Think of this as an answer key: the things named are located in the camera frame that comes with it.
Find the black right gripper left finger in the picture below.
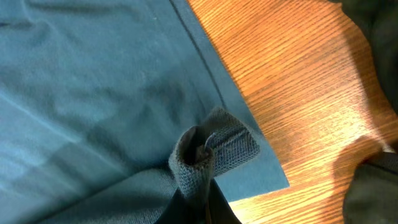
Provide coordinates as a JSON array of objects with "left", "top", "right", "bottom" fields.
[{"left": 155, "top": 189, "right": 206, "bottom": 224}]

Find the blue polo shirt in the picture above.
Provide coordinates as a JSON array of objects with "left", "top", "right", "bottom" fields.
[{"left": 1, "top": 0, "right": 289, "bottom": 223}]

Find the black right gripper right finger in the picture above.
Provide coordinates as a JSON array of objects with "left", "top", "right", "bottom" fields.
[{"left": 208, "top": 180, "right": 241, "bottom": 224}]

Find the crumpled black garment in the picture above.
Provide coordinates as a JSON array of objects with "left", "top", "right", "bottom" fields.
[{"left": 329, "top": 0, "right": 398, "bottom": 224}]

